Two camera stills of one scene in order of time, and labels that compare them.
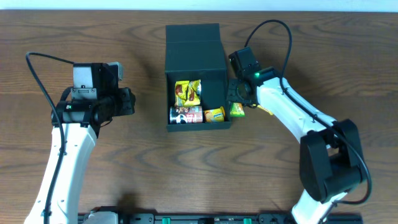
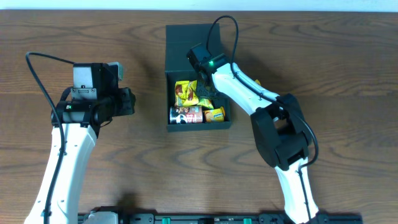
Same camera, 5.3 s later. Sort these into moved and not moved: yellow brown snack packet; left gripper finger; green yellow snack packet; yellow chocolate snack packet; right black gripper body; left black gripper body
Moved: green yellow snack packet; right black gripper body
Not moved: yellow chocolate snack packet; yellow brown snack packet; left gripper finger; left black gripper body
